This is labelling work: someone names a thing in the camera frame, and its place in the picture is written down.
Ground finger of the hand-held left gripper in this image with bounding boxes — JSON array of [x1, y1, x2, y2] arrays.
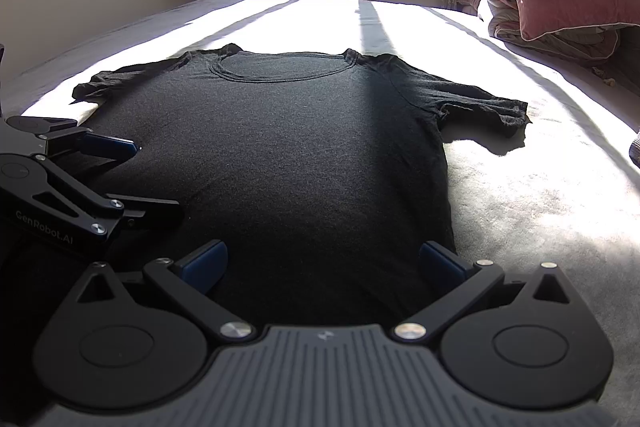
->
[[27, 159, 182, 253], [30, 121, 140, 160]]

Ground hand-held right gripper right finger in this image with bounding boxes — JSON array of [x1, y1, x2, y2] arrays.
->
[[392, 242, 584, 343]]

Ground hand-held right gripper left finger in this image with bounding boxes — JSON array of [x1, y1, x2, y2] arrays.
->
[[61, 240, 255, 343]]

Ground black t-shirt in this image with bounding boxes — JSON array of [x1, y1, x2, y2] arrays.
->
[[0, 43, 531, 330]]

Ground bed with grey sheet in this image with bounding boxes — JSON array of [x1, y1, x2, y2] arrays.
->
[[0, 0, 640, 427]]

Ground folded quilt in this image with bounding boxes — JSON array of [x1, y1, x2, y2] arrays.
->
[[476, 0, 621, 68]]

